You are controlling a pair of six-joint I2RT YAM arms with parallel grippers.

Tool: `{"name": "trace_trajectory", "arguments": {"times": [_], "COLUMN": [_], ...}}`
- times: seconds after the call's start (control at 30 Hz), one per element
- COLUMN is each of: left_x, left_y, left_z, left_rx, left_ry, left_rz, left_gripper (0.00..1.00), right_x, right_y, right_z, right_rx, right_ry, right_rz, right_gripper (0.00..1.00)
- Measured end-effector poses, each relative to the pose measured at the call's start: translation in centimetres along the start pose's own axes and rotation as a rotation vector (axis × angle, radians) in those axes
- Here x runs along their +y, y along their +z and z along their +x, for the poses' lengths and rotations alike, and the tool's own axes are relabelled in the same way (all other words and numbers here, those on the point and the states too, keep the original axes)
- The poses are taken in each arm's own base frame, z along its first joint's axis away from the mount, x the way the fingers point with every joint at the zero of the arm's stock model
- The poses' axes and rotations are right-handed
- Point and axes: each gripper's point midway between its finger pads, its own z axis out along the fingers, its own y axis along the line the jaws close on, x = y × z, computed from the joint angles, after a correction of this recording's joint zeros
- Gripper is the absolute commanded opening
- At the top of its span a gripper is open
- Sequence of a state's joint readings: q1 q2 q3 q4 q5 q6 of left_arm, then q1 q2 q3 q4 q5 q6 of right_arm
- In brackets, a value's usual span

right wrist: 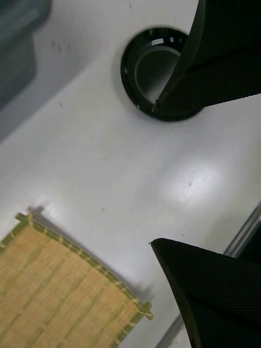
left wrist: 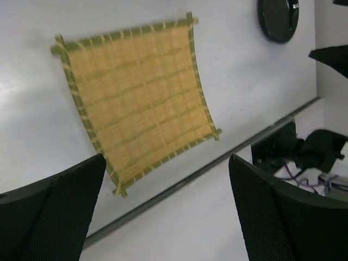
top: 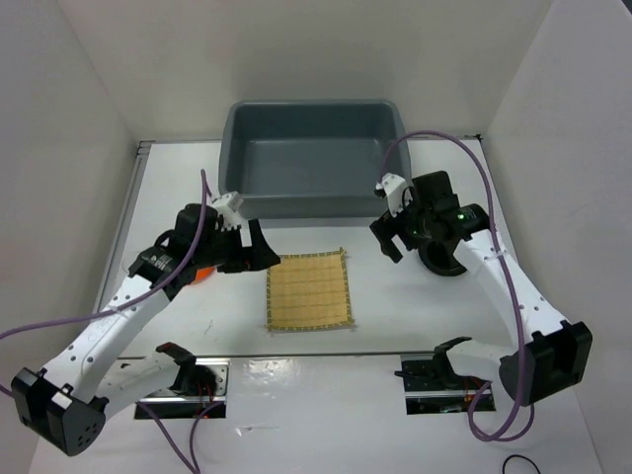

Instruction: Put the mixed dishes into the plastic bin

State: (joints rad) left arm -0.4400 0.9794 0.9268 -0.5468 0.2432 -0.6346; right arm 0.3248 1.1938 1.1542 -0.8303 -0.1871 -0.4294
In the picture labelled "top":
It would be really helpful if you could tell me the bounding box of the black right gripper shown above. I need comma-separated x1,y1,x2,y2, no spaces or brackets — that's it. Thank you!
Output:
370,187,434,262

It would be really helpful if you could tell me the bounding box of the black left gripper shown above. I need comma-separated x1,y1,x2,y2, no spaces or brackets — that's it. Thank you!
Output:
195,219,280,274

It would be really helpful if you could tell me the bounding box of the black round dish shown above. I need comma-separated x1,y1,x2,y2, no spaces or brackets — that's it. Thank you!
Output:
418,238,467,277

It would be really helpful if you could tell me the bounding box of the orange plastic bowl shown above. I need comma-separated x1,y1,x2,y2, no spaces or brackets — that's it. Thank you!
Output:
192,267,214,284

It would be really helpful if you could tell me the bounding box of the yellow woven bamboo mat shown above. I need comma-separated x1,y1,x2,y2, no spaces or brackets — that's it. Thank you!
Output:
266,248,355,332

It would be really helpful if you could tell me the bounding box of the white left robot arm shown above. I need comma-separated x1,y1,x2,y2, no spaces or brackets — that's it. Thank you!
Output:
11,203,280,456

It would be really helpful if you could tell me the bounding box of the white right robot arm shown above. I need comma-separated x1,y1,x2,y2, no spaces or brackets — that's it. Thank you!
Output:
370,171,593,406

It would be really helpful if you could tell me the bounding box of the grey plastic bin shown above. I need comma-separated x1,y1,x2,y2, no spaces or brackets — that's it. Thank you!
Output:
218,100,411,219

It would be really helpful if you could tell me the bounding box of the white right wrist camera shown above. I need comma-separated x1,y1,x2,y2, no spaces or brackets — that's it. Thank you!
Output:
374,173,413,217

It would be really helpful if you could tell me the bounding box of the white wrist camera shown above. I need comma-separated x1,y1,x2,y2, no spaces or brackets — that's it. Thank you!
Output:
211,192,245,231
374,173,413,217

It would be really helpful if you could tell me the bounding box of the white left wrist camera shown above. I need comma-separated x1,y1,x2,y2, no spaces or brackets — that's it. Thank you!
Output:
211,192,245,231

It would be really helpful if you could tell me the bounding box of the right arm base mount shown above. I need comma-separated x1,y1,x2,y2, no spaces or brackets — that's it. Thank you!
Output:
394,353,486,415

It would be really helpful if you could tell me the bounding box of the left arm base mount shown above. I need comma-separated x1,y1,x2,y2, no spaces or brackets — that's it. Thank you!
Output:
140,357,230,420

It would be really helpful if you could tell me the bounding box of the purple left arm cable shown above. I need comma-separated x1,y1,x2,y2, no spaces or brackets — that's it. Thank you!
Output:
0,169,218,474

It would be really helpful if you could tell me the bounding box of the black cable loop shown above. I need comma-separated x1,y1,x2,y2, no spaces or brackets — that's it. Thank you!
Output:
503,454,542,474

